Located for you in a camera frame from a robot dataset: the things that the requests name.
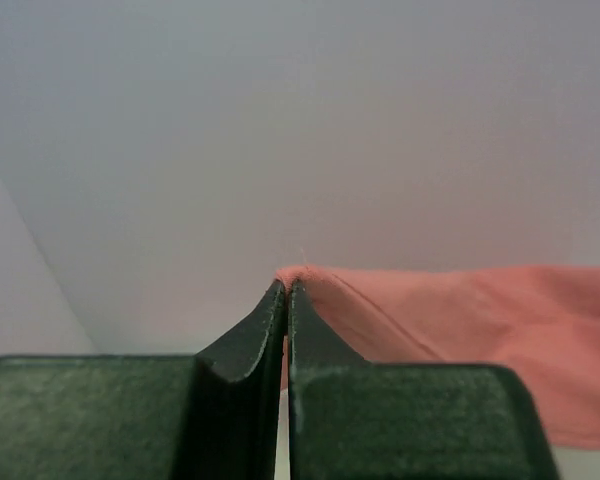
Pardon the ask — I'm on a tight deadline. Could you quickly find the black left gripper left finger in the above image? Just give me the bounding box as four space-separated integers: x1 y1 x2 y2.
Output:
0 282 286 479

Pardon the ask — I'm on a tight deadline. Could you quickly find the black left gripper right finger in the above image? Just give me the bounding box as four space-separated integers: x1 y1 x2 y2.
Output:
288 282 559 480

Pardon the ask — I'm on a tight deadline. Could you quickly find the red t shirt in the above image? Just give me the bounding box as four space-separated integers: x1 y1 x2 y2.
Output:
276 265 600 449

